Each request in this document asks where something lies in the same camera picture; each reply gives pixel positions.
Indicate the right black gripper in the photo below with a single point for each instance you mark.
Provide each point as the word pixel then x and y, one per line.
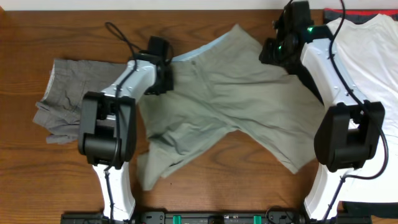
pixel 266 56

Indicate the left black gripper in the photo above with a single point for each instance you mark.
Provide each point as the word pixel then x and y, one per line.
pixel 169 76

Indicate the olive green shorts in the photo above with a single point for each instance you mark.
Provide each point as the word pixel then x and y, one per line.
pixel 219 88

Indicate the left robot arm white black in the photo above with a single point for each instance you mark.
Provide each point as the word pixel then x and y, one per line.
pixel 107 133

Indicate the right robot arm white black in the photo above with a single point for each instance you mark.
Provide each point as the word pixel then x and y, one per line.
pixel 352 126

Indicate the black garment under shirt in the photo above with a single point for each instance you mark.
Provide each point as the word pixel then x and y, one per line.
pixel 305 77

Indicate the dark garment with red trim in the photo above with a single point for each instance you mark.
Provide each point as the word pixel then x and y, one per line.
pixel 357 16

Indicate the white t-shirt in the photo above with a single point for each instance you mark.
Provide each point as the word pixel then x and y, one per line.
pixel 369 52

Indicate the folded grey shorts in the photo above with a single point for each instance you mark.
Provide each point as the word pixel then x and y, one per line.
pixel 59 109

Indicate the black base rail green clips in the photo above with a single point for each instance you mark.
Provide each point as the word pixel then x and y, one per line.
pixel 270 217

